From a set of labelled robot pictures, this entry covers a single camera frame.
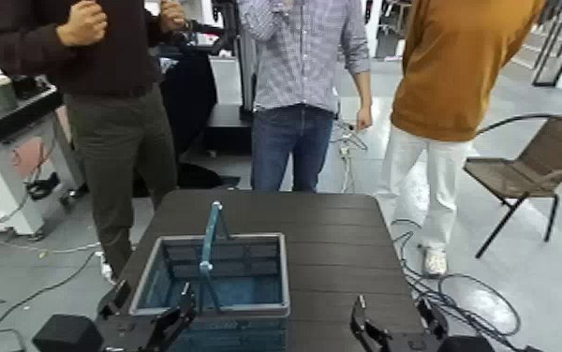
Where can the person in dark sweater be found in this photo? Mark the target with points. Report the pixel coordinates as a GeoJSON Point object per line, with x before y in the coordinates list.
{"type": "Point", "coordinates": [109, 98]}

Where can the white equipment cart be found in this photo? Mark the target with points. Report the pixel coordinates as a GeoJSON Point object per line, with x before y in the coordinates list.
{"type": "Point", "coordinates": [5, 147]}

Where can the person in checkered shirt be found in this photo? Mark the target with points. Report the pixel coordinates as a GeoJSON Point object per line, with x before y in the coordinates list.
{"type": "Point", "coordinates": [295, 73]}

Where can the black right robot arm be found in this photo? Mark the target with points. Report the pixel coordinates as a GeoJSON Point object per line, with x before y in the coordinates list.
{"type": "Point", "coordinates": [465, 345]}

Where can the black metal rack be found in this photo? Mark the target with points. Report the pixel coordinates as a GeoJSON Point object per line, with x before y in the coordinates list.
{"type": "Point", "coordinates": [554, 54]}

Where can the person in orange sweater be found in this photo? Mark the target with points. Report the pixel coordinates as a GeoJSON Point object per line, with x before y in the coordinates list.
{"type": "Point", "coordinates": [453, 73]}

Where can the blue crate with grey rim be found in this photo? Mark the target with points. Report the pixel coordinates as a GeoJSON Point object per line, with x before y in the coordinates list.
{"type": "Point", "coordinates": [241, 295]}

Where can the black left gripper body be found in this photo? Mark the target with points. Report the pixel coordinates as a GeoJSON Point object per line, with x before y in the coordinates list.
{"type": "Point", "coordinates": [123, 334]}

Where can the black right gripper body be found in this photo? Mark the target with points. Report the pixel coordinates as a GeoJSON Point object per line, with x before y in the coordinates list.
{"type": "Point", "coordinates": [409, 344]}

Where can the grey cup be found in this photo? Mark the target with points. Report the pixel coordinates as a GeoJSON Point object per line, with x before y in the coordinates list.
{"type": "Point", "coordinates": [0, 91]}

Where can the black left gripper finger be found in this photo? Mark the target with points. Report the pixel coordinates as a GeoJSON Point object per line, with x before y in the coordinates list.
{"type": "Point", "coordinates": [114, 297]}
{"type": "Point", "coordinates": [175, 317]}

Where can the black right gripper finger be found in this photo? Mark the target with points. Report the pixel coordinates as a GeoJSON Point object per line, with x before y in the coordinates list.
{"type": "Point", "coordinates": [431, 317]}
{"type": "Point", "coordinates": [362, 324]}

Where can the brown wicker chair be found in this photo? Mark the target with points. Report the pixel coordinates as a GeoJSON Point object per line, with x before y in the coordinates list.
{"type": "Point", "coordinates": [532, 172]}

